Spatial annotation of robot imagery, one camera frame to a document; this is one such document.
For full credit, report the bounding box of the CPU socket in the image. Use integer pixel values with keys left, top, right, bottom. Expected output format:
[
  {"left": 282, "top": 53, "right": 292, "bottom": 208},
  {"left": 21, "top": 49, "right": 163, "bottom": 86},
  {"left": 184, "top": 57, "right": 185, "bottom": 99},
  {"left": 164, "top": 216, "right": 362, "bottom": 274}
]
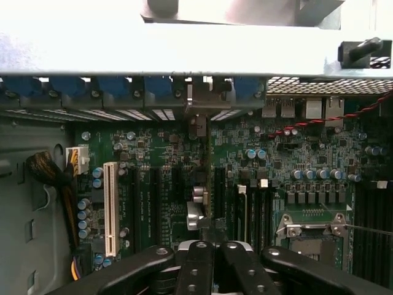
[{"left": 276, "top": 211, "right": 349, "bottom": 271}]

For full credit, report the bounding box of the black long expansion slot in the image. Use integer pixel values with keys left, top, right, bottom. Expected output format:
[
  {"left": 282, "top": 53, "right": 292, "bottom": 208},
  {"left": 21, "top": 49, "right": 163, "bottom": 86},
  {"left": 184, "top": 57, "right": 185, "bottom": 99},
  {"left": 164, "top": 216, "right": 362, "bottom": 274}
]
[
  {"left": 128, "top": 167, "right": 142, "bottom": 246},
  {"left": 214, "top": 167, "right": 227, "bottom": 219},
  {"left": 149, "top": 167, "right": 163, "bottom": 245}
]

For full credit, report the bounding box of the black short expansion slot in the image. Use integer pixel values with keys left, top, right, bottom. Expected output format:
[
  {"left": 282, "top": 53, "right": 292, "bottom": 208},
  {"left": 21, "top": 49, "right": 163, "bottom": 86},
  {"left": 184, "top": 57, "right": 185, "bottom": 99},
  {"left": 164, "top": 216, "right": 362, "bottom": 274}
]
[{"left": 170, "top": 167, "right": 182, "bottom": 202}]

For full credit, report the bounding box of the white PCI expansion slot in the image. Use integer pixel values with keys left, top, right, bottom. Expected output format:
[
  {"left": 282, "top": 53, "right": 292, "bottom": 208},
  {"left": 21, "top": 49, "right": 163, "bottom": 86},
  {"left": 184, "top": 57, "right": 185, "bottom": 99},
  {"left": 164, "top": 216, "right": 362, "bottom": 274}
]
[{"left": 103, "top": 161, "right": 120, "bottom": 258}]

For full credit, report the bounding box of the black power connector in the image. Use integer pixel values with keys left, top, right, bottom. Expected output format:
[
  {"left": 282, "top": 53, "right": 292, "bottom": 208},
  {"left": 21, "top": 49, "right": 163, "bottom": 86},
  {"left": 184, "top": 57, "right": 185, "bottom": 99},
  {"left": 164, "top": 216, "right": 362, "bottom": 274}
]
[{"left": 70, "top": 244, "right": 93, "bottom": 282}]

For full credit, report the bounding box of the thin metal locking lever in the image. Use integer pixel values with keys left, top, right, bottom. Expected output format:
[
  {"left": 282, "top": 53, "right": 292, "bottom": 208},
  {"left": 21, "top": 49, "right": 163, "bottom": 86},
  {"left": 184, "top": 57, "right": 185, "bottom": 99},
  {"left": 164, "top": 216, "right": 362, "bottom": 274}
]
[{"left": 342, "top": 224, "right": 393, "bottom": 237}]

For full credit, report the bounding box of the green motherboard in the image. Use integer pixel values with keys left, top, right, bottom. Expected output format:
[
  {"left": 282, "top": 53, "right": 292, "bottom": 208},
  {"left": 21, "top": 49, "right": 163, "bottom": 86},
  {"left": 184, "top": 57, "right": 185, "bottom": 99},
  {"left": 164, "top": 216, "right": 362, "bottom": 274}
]
[{"left": 72, "top": 118, "right": 393, "bottom": 277}]

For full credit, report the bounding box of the perforated metal slot cover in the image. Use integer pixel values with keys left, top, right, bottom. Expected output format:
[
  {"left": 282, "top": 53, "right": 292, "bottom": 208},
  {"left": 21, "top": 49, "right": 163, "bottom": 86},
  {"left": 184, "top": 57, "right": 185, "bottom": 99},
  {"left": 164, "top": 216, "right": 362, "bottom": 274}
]
[
  {"left": 144, "top": 92, "right": 185, "bottom": 121},
  {"left": 20, "top": 92, "right": 93, "bottom": 121},
  {"left": 0, "top": 92, "right": 34, "bottom": 117},
  {"left": 61, "top": 92, "right": 123, "bottom": 121},
  {"left": 103, "top": 92, "right": 148, "bottom": 121},
  {"left": 211, "top": 92, "right": 267, "bottom": 122}
]

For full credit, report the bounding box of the white power connector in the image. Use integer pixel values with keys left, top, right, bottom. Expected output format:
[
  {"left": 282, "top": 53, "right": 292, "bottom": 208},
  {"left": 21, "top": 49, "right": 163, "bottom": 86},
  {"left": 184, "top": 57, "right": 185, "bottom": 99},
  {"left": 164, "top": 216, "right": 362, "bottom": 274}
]
[{"left": 64, "top": 146, "right": 90, "bottom": 176}]

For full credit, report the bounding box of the silver USB port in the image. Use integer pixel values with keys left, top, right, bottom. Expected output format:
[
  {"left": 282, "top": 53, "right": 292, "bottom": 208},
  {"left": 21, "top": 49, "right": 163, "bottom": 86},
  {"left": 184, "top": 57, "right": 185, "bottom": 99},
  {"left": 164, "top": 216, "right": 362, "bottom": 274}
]
[
  {"left": 281, "top": 98, "right": 296, "bottom": 118},
  {"left": 262, "top": 98, "right": 279, "bottom": 118}
]

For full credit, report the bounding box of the silver ethernet port block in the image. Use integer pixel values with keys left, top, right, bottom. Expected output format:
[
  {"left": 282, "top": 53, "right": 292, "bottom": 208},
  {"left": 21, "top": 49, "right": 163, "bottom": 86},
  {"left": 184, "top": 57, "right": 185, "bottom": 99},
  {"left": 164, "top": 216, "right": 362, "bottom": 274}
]
[{"left": 325, "top": 95, "right": 345, "bottom": 127}]

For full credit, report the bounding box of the open grey PC case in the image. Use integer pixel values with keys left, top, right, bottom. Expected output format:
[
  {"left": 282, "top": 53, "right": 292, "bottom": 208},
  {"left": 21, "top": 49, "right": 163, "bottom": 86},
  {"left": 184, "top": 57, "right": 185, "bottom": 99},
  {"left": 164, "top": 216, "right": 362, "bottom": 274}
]
[{"left": 0, "top": 0, "right": 393, "bottom": 295}]

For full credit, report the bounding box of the grey plastic parts rack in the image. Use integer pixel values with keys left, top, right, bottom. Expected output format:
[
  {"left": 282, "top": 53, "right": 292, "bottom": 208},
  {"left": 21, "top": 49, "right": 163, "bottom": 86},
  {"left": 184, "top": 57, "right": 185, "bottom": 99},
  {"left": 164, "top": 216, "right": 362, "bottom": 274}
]
[{"left": 139, "top": 0, "right": 343, "bottom": 31}]

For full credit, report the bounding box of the red black twisted wire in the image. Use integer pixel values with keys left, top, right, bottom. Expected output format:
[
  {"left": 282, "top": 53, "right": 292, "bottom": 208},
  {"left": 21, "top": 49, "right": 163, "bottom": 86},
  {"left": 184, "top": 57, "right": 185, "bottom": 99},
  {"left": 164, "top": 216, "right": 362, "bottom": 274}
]
[{"left": 267, "top": 90, "right": 393, "bottom": 138}]

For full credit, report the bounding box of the braided power wire bundle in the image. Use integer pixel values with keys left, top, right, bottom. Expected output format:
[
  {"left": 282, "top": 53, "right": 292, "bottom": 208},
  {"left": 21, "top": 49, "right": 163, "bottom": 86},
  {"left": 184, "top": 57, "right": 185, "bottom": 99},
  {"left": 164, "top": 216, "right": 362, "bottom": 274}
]
[{"left": 26, "top": 151, "right": 81, "bottom": 251}]

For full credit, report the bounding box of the black chassis switch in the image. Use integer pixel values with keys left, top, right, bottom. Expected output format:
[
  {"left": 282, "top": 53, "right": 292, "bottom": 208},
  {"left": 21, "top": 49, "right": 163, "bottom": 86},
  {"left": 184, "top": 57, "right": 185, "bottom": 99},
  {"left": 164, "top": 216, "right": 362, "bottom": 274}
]
[{"left": 337, "top": 36, "right": 384, "bottom": 70}]

